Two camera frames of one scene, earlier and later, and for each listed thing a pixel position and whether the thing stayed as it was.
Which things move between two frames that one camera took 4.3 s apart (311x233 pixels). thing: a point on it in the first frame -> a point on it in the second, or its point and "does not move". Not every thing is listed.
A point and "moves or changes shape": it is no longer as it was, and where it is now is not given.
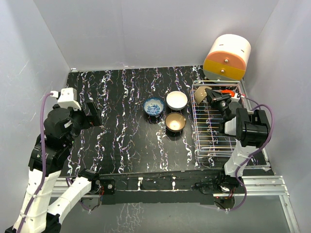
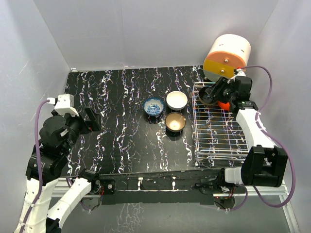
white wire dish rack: [210, 141] does not move
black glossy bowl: [200, 93] moves or changes shape
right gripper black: [215, 96] -> [220, 84]
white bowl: [176, 100] does not move
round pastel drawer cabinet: [227, 58] does not move
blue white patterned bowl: [153, 106] does not move
